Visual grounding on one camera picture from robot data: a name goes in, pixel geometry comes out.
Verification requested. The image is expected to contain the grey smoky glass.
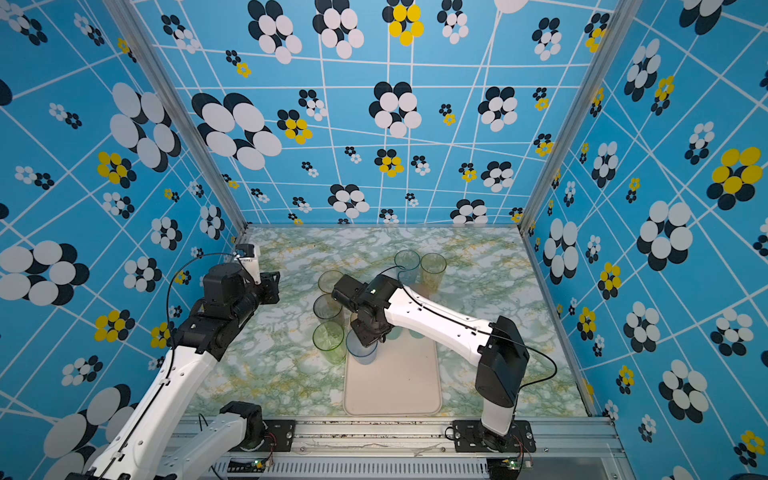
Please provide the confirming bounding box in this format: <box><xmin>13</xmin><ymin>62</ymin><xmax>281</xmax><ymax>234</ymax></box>
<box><xmin>312</xmin><ymin>293</ymin><xmax>345</xmax><ymax>326</ymax></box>

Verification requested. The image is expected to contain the blue clear glass front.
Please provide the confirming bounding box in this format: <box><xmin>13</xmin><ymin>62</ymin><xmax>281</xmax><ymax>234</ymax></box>
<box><xmin>346</xmin><ymin>330</ymin><xmax>378</xmax><ymax>365</ymax></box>

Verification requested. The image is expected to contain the green clear glass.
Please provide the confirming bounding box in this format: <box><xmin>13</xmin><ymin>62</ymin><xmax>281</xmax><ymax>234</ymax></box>
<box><xmin>312</xmin><ymin>321</ymin><xmax>347</xmax><ymax>365</ymax></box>

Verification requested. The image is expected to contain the yellow clear tall glass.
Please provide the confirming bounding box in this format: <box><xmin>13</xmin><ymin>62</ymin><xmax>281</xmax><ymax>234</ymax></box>
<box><xmin>420</xmin><ymin>253</ymin><xmax>447</xmax><ymax>294</ymax></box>

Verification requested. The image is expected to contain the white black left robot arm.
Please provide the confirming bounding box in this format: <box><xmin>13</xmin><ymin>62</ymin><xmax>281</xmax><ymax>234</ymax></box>
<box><xmin>67</xmin><ymin>260</ymin><xmax>280</xmax><ymax>479</ymax></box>

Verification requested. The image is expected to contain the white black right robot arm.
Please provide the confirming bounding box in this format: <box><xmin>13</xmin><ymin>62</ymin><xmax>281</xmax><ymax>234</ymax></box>
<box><xmin>332</xmin><ymin>274</ymin><xmax>530</xmax><ymax>452</ymax></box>

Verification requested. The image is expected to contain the beige rectangular tray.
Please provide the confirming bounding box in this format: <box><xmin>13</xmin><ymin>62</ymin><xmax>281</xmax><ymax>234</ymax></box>
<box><xmin>343</xmin><ymin>328</ymin><xmax>442</xmax><ymax>417</ymax></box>

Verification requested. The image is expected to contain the yellow clear glass left column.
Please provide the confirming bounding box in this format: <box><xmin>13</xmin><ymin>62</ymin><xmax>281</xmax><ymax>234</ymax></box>
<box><xmin>317</xmin><ymin>270</ymin><xmax>344</xmax><ymax>294</ymax></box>

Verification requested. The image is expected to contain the blue clear tall glass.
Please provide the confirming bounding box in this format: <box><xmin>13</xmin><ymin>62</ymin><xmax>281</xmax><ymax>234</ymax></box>
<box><xmin>394</xmin><ymin>249</ymin><xmax>421</xmax><ymax>286</ymax></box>

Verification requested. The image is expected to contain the small green circuit board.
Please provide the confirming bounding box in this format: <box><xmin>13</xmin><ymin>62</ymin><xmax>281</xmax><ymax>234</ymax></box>
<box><xmin>227</xmin><ymin>458</ymin><xmax>271</xmax><ymax>474</ymax></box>

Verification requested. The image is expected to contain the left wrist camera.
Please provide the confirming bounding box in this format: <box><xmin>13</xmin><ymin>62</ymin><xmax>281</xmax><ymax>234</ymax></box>
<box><xmin>235</xmin><ymin>242</ymin><xmax>261</xmax><ymax>284</ymax></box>

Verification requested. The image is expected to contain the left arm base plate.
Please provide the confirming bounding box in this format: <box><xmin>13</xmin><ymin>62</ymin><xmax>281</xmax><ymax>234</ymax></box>
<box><xmin>230</xmin><ymin>419</ymin><xmax>297</xmax><ymax>453</ymax></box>

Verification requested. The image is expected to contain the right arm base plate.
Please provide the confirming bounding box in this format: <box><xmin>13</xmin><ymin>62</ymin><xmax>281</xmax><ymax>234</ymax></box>
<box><xmin>449</xmin><ymin>420</ymin><xmax>537</xmax><ymax>453</ymax></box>

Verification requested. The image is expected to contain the aluminium front frame rail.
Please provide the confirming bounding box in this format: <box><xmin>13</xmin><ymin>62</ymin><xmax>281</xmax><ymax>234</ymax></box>
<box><xmin>125</xmin><ymin>415</ymin><xmax>625</xmax><ymax>480</ymax></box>

